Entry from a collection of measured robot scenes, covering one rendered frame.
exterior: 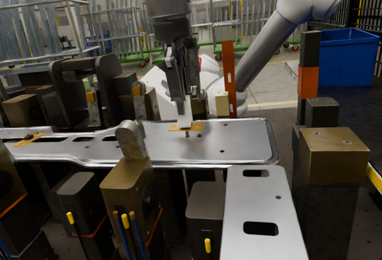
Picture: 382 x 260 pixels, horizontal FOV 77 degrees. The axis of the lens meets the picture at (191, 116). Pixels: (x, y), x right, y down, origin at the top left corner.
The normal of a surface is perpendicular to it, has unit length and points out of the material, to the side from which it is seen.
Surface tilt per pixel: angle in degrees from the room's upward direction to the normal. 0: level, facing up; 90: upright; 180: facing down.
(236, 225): 0
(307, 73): 90
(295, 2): 100
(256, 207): 0
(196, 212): 0
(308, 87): 90
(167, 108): 90
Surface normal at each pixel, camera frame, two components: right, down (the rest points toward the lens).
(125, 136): -0.16, 0.58
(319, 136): -0.12, -0.92
